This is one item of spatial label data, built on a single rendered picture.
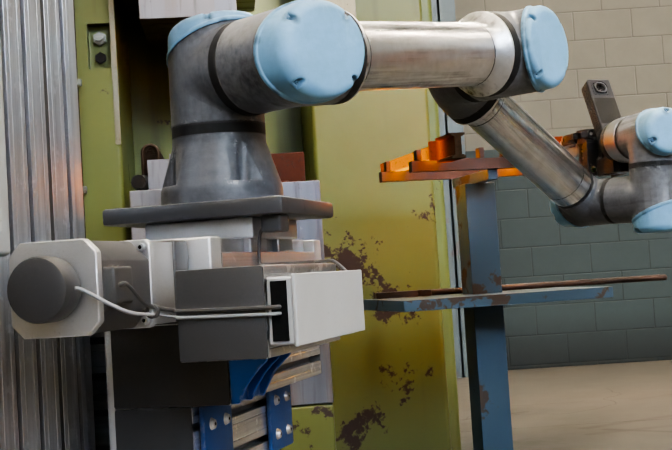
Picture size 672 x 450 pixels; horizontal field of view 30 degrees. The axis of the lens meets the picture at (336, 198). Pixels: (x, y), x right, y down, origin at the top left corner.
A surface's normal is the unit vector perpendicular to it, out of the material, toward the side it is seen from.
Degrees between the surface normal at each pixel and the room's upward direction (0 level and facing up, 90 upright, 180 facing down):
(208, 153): 73
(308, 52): 91
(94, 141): 90
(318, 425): 90
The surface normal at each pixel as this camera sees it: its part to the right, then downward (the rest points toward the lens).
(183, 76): -0.71, 0.04
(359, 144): 0.08, -0.07
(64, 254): -0.26, -0.04
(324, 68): 0.58, -0.07
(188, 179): -0.43, -0.32
